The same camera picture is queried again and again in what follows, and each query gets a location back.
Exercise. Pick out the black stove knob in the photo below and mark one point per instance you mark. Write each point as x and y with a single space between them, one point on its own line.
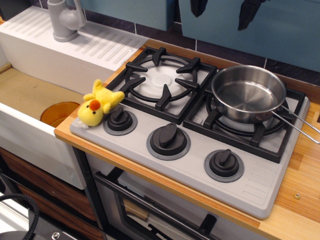
168 143
120 122
224 166

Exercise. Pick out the grey toy stove top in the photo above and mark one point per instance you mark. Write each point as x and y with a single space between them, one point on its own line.
254 193

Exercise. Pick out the white toy sink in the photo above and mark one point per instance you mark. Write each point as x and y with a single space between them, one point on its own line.
37 72

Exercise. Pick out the black right burner grate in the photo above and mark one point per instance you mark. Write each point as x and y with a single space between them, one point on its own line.
267 140

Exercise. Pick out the grey toy faucet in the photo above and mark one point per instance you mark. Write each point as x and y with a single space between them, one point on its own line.
65 22

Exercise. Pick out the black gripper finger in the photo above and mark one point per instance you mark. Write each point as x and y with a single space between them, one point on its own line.
198 7
248 10

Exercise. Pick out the black right stove knob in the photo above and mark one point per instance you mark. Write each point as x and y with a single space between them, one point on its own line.
224 166

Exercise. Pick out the wooden drawer fronts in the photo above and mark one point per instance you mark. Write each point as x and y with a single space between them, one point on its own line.
57 200

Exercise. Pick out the black burner grate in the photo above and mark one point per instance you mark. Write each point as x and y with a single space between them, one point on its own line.
161 85
267 140

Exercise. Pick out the stainless steel pan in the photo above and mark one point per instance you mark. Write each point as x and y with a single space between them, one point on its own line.
251 95

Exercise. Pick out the teal wall cabinet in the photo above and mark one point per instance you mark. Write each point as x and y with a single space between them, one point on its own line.
157 14
287 31

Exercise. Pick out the teal left wall cabinet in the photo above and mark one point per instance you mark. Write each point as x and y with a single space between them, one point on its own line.
157 14

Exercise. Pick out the black left burner grate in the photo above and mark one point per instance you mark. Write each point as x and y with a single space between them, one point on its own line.
161 85

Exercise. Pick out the black middle stove knob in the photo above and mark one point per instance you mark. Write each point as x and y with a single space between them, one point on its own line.
168 143

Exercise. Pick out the teal right wall cabinet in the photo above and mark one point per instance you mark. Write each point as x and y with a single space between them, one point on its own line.
287 31

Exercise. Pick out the yellow stuffed duck toy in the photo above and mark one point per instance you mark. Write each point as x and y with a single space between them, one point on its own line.
97 104

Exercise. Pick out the black left stove knob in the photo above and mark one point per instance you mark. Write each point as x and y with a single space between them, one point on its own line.
120 122

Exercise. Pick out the black oven door handle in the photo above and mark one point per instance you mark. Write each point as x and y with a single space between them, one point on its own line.
111 182

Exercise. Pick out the orange plastic sink drain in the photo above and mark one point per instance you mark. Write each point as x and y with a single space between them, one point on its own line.
57 113

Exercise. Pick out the toy oven door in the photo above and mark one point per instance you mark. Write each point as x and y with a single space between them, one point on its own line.
146 212

